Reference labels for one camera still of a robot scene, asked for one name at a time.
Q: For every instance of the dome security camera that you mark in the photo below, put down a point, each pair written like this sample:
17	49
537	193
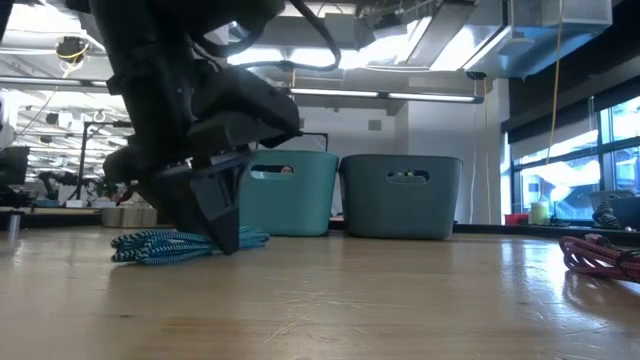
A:
476	75

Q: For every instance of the black aluminium table frame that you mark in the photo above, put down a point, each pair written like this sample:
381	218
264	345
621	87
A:
525	230

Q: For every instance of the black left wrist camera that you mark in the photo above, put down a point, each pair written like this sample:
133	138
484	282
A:
245	110

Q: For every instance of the dark background monitor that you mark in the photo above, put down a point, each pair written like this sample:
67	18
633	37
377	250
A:
14	165

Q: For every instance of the red container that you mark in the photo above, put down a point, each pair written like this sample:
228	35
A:
516	219

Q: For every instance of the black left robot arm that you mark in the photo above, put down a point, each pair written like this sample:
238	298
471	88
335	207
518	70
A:
145	35

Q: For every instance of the black metal frame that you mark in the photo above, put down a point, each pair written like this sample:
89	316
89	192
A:
320	134

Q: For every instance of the teal plastic bin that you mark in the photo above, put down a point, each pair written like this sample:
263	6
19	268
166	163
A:
300	205

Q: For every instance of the long ceiling light fixture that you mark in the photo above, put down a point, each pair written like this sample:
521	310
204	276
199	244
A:
390	95

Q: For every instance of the black ceiling device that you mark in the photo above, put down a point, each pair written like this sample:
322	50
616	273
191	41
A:
71	48

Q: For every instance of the grey-blue plastic bin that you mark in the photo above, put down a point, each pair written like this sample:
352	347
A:
400	210

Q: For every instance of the dark round container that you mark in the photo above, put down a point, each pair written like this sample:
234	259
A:
627	210

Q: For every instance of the black pole stand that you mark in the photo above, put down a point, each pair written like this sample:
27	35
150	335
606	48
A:
81	160

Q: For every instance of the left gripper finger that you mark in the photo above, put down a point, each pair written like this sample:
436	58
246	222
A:
220	210
175	205

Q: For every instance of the green cup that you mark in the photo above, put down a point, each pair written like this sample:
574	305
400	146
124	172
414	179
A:
539	214

